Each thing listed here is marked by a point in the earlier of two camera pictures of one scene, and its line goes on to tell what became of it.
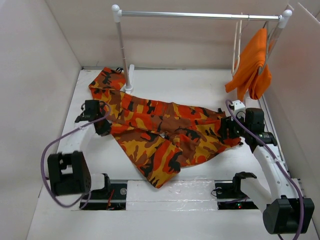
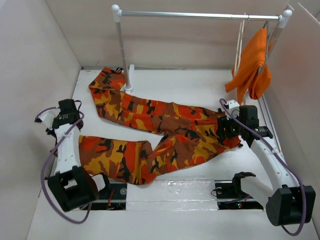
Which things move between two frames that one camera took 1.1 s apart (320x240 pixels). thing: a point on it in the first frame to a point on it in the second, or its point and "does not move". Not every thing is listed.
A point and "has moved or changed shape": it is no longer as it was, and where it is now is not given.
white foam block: x=185 y=195 does not move
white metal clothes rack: x=128 y=79 does not move
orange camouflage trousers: x=160 y=137 has moved or changed shape
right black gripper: x=226 y=122 does not move
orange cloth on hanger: x=250 y=70 does not move
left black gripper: x=105 y=128 to x=51 y=131
